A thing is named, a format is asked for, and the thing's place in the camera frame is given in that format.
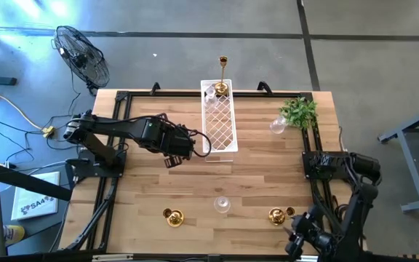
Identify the green plant in white pot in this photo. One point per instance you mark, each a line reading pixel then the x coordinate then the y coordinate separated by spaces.
pixel 298 113

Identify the black floor fan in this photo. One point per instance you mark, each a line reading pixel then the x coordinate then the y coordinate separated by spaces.
pixel 82 58

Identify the tall gold candlestick holder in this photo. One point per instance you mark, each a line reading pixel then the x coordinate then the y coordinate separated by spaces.
pixel 175 218

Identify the tall gold candlestick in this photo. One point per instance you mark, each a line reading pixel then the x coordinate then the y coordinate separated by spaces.
pixel 221 88

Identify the white lattice rack shelf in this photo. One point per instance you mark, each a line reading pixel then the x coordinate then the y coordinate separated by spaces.
pixel 219 148

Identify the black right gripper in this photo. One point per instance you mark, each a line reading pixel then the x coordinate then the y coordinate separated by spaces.
pixel 316 236

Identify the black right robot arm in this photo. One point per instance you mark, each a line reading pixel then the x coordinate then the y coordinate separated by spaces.
pixel 362 171

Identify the white printed box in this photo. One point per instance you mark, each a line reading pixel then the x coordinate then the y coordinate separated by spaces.
pixel 35 196

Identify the yellow white object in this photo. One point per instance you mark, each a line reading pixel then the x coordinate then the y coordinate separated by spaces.
pixel 15 234

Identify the clear ribbed glass candle holder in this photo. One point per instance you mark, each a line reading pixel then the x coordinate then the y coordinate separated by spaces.
pixel 277 126
pixel 211 98
pixel 222 205

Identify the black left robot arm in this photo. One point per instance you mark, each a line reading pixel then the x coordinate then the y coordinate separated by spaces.
pixel 122 127

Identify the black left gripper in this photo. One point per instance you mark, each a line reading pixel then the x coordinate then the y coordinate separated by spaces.
pixel 176 142

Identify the medium gold candlestick holder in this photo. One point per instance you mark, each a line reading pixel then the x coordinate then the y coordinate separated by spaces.
pixel 276 216

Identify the black aluminium table frame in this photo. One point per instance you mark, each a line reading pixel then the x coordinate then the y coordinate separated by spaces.
pixel 173 94

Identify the grey metal desk leg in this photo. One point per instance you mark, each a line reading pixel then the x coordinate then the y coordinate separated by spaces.
pixel 409 171

